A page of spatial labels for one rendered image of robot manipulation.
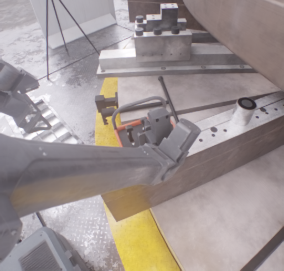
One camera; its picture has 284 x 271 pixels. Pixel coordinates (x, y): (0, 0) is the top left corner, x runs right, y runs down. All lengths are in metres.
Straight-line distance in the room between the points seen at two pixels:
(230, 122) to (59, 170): 0.80
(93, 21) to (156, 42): 2.30
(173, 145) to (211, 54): 1.48
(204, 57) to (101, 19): 2.41
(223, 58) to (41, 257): 1.90
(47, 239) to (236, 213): 0.96
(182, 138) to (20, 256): 1.04
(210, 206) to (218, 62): 1.25
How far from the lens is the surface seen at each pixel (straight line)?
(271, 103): 1.08
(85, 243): 1.39
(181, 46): 1.65
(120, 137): 0.66
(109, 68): 1.83
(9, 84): 0.59
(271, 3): 0.87
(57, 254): 1.16
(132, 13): 2.90
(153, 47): 1.63
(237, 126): 0.90
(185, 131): 0.43
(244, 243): 1.09
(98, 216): 1.41
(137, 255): 1.32
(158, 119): 0.46
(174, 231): 1.03
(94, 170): 0.20
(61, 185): 0.18
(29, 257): 1.22
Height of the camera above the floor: 1.31
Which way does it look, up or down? 49 degrees down
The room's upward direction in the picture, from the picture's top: 5 degrees counter-clockwise
